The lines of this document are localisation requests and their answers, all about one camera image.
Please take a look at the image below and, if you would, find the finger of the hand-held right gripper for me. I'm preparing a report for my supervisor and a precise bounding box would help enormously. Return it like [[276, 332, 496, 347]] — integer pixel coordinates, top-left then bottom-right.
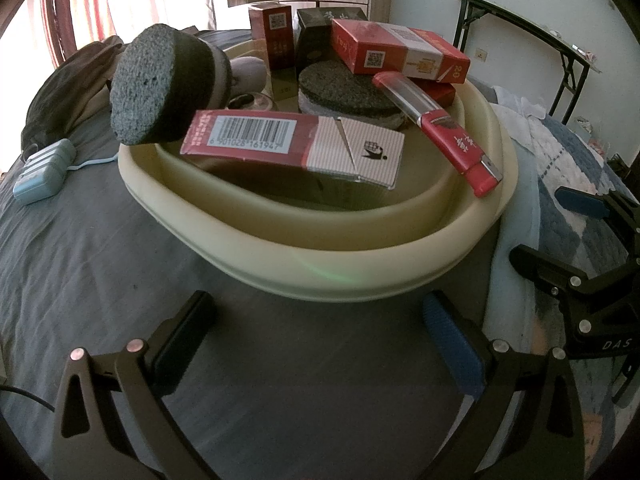
[[554, 185, 640, 261], [509, 244, 640, 312]]

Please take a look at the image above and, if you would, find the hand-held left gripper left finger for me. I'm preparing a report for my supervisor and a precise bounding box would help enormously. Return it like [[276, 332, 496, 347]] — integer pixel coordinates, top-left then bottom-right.
[[50, 290, 221, 480]]

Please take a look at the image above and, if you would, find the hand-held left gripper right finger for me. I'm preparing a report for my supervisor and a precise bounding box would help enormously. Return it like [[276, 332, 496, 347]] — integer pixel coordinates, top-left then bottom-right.
[[421, 291, 587, 480]]

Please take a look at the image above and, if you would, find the cream plastic basin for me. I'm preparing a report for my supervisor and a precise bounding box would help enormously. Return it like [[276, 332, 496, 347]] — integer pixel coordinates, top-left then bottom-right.
[[117, 40, 518, 303]]

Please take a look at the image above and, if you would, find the slim red box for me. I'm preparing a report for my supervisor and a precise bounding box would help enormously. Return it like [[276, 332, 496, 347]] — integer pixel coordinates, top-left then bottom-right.
[[372, 71, 503, 198]]

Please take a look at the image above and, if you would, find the long red and white carton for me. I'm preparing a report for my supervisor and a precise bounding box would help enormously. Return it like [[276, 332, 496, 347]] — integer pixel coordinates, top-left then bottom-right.
[[180, 110, 406, 190]]

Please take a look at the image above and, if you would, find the small white round container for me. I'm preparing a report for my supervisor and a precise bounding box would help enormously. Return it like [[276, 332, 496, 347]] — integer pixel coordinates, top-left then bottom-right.
[[226, 91, 277, 112]]

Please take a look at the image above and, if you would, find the red box with white band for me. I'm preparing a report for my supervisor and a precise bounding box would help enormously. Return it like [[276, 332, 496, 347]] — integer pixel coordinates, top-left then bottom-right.
[[330, 17, 472, 83]]

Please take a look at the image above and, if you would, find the large dark round sponge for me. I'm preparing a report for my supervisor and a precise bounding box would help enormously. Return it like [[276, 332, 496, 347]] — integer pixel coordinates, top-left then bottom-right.
[[110, 24, 233, 146]]

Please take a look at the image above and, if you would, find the grey rounded lump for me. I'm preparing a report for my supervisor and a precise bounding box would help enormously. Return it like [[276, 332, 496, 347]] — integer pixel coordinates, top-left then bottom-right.
[[231, 56, 267, 95]]

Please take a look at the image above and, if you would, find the small brown box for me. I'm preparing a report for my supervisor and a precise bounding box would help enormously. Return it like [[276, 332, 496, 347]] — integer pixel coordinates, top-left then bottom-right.
[[271, 66, 299, 100]]

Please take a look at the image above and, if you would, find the black box with barcode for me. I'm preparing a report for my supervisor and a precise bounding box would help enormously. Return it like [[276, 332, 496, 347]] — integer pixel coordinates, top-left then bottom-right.
[[295, 6, 367, 68]]

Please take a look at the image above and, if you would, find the tall red box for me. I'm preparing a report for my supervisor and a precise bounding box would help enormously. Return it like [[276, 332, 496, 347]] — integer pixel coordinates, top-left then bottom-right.
[[248, 2, 294, 71]]

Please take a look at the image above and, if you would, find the blue checkered blanket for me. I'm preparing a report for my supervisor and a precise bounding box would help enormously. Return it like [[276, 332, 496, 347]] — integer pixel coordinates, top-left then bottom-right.
[[480, 85, 640, 480]]

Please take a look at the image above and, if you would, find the black-legged folding table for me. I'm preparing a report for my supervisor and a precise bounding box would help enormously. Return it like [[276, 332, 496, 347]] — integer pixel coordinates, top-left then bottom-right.
[[445, 0, 606, 126]]

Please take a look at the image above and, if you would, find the light blue power strip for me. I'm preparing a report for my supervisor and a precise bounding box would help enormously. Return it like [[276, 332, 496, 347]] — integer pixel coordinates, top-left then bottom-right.
[[12, 139, 77, 206]]

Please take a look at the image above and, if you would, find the black cable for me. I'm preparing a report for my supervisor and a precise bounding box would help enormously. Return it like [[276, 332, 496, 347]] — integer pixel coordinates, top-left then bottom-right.
[[0, 384, 56, 411]]

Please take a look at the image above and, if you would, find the light blue cable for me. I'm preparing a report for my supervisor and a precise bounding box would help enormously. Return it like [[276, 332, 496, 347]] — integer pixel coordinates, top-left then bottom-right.
[[70, 154, 121, 172]]

